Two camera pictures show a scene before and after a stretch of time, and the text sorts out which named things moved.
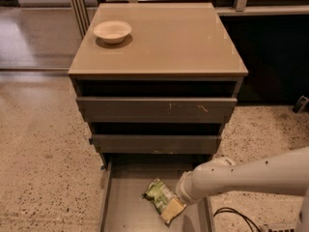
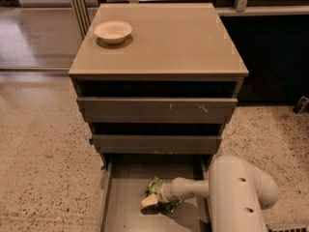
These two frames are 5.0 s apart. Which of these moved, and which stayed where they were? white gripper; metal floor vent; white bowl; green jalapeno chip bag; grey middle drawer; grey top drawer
Moved: green jalapeno chip bag; white gripper
Stayed: grey middle drawer; grey top drawer; metal floor vent; white bowl
